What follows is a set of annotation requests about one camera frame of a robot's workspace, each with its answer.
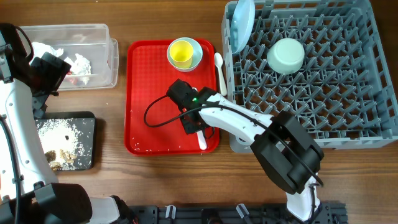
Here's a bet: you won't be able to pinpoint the light green bowl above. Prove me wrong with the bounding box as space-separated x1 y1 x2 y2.
267 38 305 75
167 37 203 72

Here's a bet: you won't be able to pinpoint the red strawberry snack wrapper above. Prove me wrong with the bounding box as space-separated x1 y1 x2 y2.
66 71 81 86

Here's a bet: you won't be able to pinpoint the clear plastic waste bin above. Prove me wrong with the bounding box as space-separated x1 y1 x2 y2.
22 24 119 90

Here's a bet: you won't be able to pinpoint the grey dishwasher rack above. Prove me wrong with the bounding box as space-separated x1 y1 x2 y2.
221 1 397 149

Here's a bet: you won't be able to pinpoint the rice and food scraps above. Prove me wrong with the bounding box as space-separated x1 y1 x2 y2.
35 119 85 171

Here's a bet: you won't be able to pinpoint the red plastic tray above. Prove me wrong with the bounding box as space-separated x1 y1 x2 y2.
124 39 220 156

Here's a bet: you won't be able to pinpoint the light blue plate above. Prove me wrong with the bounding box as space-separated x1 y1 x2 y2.
230 0 256 54

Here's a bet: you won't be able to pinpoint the white plastic spoon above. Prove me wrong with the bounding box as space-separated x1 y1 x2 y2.
214 52 228 96

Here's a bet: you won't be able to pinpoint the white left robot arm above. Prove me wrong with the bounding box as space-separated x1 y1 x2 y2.
1 23 134 223

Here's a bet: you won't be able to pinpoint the yellow plastic cup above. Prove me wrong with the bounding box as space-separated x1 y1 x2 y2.
169 40 193 68

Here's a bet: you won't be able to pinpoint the white plastic fork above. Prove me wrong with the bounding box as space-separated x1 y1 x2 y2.
192 86 208 151

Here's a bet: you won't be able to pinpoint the black food waste tray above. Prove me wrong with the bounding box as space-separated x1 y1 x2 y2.
35 111 96 170

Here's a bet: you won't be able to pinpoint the white napkin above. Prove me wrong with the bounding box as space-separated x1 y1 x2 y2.
64 54 91 85
32 42 64 58

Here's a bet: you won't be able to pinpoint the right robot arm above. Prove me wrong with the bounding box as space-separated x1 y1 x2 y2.
169 87 324 223

